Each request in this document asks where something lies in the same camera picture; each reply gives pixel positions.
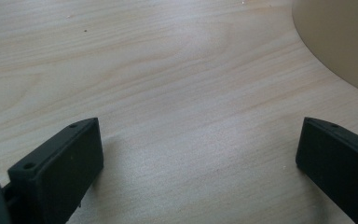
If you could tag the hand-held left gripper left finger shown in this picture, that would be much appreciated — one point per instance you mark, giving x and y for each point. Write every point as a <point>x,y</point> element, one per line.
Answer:
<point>59,174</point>

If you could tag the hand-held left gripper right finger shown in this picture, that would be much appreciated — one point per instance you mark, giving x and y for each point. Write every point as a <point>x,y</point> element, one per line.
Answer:
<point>338,165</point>

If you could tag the beige round plate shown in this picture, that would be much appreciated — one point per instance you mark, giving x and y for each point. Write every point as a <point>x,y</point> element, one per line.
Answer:
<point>345,37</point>

